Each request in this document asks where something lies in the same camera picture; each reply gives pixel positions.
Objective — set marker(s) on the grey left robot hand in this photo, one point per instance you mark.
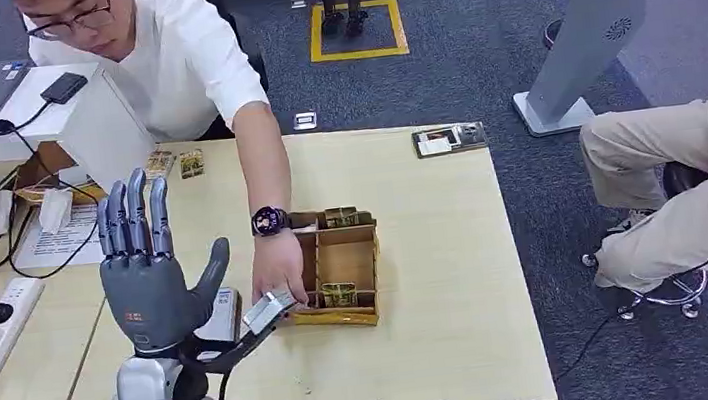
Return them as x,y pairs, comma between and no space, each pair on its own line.
149,302

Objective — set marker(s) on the person's left hand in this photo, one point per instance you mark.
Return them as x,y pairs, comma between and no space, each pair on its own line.
276,264

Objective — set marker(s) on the wooden card box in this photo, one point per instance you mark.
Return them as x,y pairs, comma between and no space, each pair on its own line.
347,259

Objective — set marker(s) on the black wristwatch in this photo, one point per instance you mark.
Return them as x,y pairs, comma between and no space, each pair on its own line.
268,221

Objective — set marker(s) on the white box with blue print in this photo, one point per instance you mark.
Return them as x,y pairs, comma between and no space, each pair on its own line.
224,316

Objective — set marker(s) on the printed paper sheet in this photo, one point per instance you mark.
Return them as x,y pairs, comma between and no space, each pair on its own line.
62,242

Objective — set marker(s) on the seated person in beige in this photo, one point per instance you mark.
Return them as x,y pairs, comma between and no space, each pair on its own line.
673,189

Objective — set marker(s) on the silver floor socket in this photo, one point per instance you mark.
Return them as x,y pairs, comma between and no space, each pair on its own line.
298,3
304,121

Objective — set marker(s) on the white box stand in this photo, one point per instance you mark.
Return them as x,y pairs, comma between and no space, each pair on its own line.
93,135

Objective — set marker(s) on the grey floor stand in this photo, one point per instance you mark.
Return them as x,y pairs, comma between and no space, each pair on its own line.
600,17

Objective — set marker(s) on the chrome stool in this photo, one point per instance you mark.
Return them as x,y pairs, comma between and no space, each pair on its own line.
688,297

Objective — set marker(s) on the person in white shirt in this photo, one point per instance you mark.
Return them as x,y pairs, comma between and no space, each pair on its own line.
178,58

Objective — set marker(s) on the person's glasses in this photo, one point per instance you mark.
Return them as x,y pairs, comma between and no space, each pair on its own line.
74,22

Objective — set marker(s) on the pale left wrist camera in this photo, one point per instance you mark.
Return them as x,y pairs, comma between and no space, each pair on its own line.
268,311

